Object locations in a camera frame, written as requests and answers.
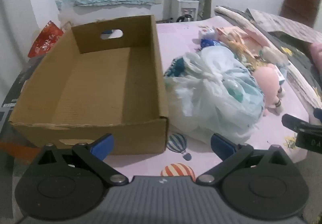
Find pink round plush toy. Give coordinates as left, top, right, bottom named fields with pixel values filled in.
left=253, top=63, right=286, bottom=116

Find white water dispenser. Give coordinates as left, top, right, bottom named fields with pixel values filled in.
left=171, top=0, right=200, bottom=22

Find brown cardboard box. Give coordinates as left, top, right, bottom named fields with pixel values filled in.
left=9, top=15, right=169, bottom=156

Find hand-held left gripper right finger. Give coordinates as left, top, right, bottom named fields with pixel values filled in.
left=196, top=134, right=295, bottom=186

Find pink pillow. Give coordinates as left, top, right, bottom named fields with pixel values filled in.
left=309, top=42, right=322, bottom=71

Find orange striped white towel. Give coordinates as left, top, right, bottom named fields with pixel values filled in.
left=221, top=37, right=264, bottom=69

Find pink flat packet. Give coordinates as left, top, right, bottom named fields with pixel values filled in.
left=216, top=25, right=271, bottom=46

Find large white plastic bag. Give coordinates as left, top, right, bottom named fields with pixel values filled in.
left=163, top=47, right=267, bottom=144

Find black kettle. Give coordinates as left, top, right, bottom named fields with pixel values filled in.
left=177, top=14, right=194, bottom=23

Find small white printed packet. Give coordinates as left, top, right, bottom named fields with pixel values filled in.
left=198, top=27, right=217, bottom=38

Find red printed bag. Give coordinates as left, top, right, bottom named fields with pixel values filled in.
left=28, top=21, right=63, bottom=58

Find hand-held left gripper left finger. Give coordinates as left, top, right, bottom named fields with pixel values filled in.
left=30, top=134, right=129, bottom=186

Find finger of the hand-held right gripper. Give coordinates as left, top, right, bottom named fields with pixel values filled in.
left=282, top=113, right=314, bottom=135

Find grey blanket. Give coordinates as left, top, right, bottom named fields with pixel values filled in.
left=214, top=6, right=322, bottom=109

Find pink balloon print bedsheet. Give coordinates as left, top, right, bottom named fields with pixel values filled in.
left=108, top=16, right=311, bottom=184

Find blue tissue packet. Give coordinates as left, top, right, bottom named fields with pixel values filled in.
left=200, top=38, right=222, bottom=50

